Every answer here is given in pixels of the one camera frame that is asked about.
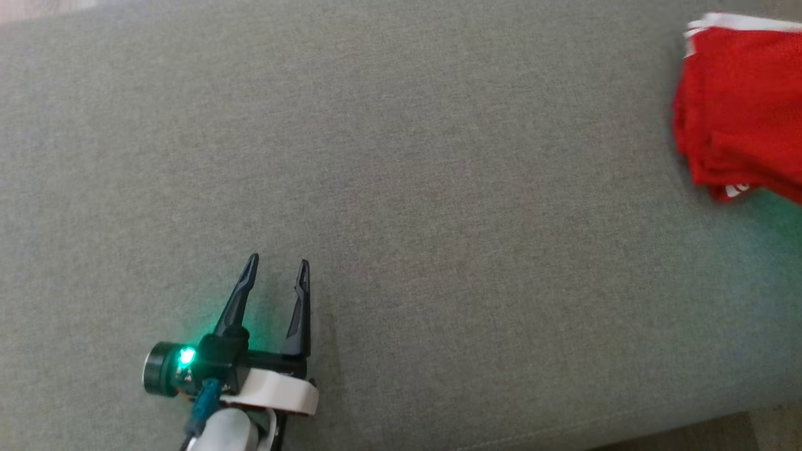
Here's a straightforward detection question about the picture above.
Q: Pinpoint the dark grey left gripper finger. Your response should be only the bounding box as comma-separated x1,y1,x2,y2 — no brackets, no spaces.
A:
280,259,311,358
214,252,260,336

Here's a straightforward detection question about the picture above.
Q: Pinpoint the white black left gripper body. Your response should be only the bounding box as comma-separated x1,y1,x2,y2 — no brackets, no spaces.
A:
199,327,320,417

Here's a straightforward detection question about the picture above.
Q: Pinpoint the red jersey with white sleeves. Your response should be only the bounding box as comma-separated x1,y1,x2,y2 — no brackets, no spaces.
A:
672,12,802,206

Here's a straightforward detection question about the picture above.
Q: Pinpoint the large grey sofa chaise seat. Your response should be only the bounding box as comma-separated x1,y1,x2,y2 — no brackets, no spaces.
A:
0,0,802,451

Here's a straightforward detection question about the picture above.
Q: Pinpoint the left camera cable teal connector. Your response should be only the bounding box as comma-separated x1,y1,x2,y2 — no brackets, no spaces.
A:
184,377,222,440

